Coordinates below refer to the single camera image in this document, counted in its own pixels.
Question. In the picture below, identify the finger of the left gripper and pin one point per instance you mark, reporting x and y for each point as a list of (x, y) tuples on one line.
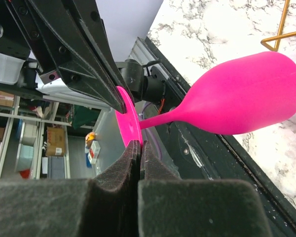
[(86, 17)]

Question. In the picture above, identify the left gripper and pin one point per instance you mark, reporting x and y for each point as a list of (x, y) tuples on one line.
[(45, 29)]

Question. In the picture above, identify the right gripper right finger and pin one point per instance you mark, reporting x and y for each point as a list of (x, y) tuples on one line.
[(171, 207)]

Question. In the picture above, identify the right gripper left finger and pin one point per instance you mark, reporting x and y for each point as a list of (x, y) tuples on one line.
[(104, 206)]

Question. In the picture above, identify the pink wine glass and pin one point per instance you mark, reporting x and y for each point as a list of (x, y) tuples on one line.
[(234, 97)]

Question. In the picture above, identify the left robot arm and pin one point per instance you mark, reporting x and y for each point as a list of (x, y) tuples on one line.
[(125, 21)]

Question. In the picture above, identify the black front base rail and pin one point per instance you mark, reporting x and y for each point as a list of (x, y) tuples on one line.
[(201, 155)]

